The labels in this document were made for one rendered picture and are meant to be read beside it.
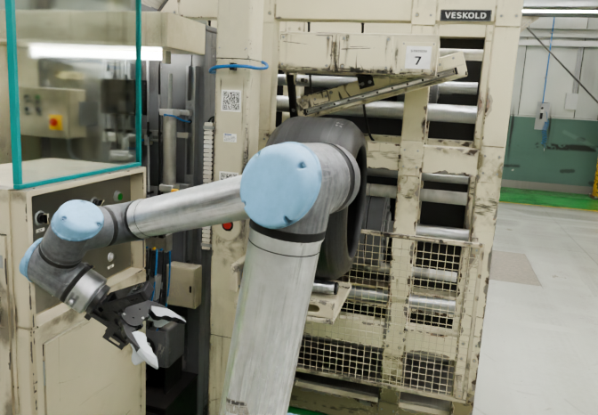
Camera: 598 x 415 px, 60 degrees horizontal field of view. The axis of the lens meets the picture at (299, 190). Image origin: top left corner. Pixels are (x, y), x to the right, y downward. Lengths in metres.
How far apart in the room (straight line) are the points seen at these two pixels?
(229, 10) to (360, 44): 0.50
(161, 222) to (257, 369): 0.42
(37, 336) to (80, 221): 0.54
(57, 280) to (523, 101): 10.42
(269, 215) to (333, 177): 0.11
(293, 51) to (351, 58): 0.23
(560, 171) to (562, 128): 0.82
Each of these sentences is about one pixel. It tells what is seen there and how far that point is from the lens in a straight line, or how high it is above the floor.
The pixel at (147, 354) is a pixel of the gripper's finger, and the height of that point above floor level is 0.99.
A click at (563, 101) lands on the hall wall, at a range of 11.25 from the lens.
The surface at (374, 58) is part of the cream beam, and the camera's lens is 2.01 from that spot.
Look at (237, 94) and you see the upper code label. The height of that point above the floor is 1.53.
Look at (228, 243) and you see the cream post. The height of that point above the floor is 0.99.
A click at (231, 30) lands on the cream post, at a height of 1.75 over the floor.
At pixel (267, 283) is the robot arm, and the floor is 1.27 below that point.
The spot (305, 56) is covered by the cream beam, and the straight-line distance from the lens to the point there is 2.06.
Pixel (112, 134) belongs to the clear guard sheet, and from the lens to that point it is 1.77.
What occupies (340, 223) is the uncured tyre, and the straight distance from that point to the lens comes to 1.62.
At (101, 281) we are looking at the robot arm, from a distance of 1.22.
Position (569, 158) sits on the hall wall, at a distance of 11.26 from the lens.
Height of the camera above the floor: 1.53
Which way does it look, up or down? 10 degrees down
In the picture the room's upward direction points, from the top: 3 degrees clockwise
